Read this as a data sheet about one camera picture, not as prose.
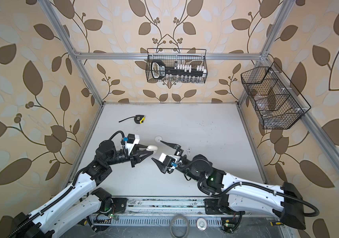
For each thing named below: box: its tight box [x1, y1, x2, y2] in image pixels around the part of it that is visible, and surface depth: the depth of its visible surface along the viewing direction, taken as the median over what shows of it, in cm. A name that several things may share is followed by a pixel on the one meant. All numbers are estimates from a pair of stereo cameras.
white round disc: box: [196, 217, 208, 232], surface depth 70 cm
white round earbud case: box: [154, 135, 163, 143], surface depth 101 cm
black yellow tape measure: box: [118, 115, 146, 124], surface depth 110 cm
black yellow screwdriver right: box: [269, 221, 283, 227], surface depth 71 cm
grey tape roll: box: [169, 214, 190, 238], surface depth 71 cm
